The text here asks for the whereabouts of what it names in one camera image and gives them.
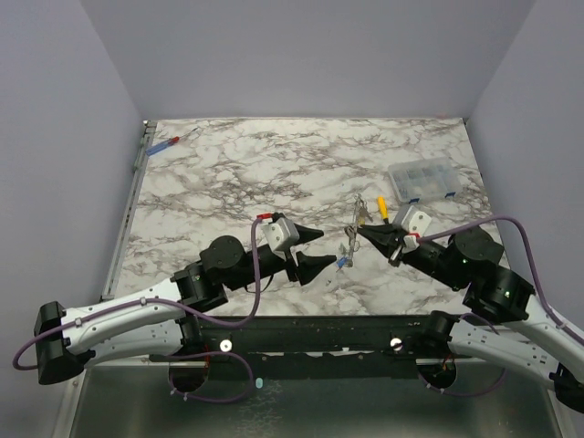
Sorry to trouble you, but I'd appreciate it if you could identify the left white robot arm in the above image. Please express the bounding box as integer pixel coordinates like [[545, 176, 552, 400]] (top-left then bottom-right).
[[34, 213, 336, 385]]

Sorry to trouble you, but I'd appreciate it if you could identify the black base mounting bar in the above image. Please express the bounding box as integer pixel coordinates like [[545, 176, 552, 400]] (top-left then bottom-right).
[[167, 311, 459, 380]]

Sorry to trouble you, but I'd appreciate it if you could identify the clear plastic screw box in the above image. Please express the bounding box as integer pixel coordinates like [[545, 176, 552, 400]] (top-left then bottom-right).
[[388, 158, 462, 204]]

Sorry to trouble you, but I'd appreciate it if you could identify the large grey metal keyring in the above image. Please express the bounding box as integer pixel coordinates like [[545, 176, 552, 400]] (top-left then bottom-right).
[[339, 193, 370, 264]]

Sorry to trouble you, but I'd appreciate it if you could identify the blue red screwdriver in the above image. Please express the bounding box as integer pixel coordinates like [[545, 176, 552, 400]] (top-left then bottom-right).
[[145, 135, 189, 157]]

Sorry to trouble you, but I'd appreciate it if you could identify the yellow handled screwdriver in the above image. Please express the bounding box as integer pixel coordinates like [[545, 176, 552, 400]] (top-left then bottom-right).
[[377, 196, 390, 224]]

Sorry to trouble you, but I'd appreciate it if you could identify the left aluminium rail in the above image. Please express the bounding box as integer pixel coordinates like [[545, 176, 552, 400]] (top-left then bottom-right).
[[99, 120, 157, 302]]

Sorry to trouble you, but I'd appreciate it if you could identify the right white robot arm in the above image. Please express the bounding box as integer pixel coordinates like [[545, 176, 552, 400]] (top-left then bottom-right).
[[358, 224, 583, 412]]

